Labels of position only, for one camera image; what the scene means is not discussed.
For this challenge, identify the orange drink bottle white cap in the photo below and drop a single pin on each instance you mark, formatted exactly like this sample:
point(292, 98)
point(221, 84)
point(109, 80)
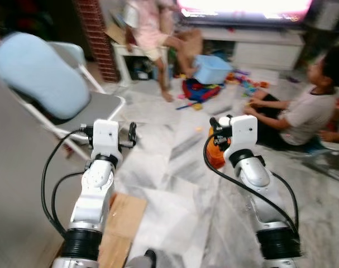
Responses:
point(215, 156)

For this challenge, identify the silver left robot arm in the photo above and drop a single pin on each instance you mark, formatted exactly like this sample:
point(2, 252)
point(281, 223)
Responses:
point(94, 195)

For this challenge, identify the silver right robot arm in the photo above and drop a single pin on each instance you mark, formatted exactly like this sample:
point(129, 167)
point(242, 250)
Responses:
point(253, 173)

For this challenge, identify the red and blue toy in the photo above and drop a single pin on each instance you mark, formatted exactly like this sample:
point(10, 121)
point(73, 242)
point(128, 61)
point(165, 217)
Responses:
point(200, 90)

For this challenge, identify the grey folding chair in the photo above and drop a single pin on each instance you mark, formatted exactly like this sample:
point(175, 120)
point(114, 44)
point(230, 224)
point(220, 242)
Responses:
point(96, 109)

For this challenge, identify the blue plastic bin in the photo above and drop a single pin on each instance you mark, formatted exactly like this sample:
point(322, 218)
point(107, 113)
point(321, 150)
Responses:
point(211, 70)

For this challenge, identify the brown cardboard sheet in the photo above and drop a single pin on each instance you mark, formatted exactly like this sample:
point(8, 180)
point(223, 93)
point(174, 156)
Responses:
point(124, 218)

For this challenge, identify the white television cabinet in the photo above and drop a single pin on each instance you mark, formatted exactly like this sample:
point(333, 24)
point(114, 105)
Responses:
point(264, 53)

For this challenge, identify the seated child grey shirt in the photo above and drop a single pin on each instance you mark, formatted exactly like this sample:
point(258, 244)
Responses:
point(309, 117)

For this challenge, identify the red brick pillar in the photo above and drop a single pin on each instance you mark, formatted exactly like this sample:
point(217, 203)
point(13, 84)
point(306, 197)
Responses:
point(99, 44)

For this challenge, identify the standing person pink clothes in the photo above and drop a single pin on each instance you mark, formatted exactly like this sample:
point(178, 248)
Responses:
point(149, 28)

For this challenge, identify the light blue cushion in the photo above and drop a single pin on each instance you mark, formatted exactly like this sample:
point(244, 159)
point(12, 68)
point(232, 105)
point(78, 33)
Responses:
point(41, 72)

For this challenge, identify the bright television screen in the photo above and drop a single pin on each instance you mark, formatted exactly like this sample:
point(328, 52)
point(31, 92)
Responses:
point(242, 6)

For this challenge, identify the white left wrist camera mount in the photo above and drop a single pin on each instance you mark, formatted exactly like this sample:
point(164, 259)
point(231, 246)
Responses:
point(106, 139)

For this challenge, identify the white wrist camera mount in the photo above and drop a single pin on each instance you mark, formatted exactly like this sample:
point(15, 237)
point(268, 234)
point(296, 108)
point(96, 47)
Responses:
point(106, 139)
point(242, 134)

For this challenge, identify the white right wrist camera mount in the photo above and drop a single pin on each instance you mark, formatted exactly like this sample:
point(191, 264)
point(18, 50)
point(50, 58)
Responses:
point(242, 134)

